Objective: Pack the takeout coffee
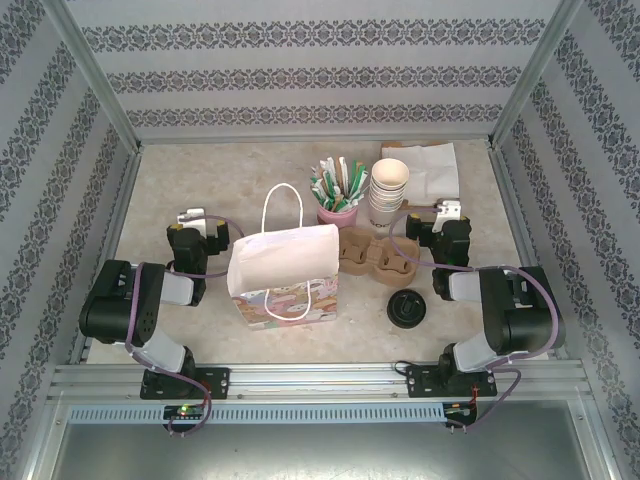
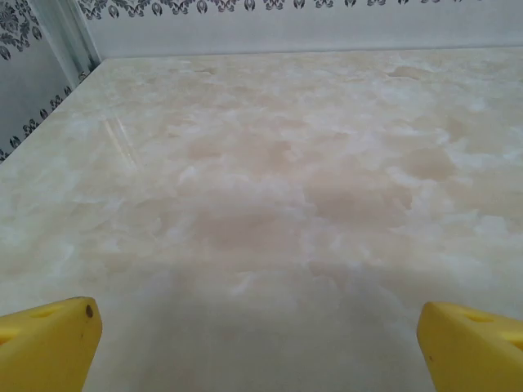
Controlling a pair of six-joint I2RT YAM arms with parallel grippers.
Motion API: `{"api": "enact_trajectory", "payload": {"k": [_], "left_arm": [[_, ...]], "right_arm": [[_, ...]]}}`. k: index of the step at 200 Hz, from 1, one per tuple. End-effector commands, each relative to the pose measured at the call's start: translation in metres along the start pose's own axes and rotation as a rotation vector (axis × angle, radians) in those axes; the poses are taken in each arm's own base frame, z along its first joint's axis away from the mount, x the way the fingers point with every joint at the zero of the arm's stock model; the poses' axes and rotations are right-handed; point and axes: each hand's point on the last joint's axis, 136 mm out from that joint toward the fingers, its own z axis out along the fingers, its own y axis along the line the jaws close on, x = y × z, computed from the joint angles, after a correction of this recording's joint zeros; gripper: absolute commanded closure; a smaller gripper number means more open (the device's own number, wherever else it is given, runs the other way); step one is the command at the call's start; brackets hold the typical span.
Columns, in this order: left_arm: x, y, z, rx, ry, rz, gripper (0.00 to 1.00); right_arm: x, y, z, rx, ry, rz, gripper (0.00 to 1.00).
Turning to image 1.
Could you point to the white paper bag cartoon print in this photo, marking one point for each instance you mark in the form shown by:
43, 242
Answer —
280, 250

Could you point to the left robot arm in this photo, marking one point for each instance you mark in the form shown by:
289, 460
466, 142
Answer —
115, 300

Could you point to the white paper cup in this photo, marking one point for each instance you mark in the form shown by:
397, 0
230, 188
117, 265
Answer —
386, 204
382, 222
387, 194
386, 209
387, 199
390, 174

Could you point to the brown pulp cup carrier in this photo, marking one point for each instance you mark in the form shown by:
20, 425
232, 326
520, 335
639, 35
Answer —
390, 265

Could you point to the white paper napkins stack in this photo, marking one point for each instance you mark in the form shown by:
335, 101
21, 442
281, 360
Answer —
430, 170

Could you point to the white paper wrapped stirrer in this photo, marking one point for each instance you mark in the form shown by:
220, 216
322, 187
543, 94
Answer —
363, 180
343, 170
327, 172

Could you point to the pink plastic cup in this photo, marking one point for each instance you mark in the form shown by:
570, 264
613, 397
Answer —
337, 216

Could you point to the brown wooden stirrer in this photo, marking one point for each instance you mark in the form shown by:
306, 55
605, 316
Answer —
336, 182

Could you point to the green white wrapped stirrer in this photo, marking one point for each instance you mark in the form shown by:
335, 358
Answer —
317, 182

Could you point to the circuit board with green light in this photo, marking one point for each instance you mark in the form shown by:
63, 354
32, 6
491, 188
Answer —
185, 411

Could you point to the small dark circuit board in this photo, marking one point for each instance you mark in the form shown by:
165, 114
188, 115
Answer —
460, 410

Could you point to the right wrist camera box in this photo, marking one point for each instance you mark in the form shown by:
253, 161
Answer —
447, 212

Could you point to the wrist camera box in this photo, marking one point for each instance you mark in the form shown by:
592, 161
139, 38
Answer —
447, 212
192, 219

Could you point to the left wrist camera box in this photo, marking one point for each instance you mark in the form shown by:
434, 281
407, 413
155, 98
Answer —
192, 219

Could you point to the aluminium side rail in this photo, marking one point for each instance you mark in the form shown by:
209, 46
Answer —
509, 200
127, 180

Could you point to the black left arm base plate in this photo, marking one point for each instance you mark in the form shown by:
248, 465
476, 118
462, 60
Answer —
217, 382

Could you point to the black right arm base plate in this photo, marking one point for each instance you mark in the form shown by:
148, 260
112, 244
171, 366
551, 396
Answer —
422, 382

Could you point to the aluminium frame post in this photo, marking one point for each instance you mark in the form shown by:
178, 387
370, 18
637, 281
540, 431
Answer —
92, 75
532, 75

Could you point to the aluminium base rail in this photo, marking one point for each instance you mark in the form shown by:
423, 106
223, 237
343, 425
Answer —
320, 382

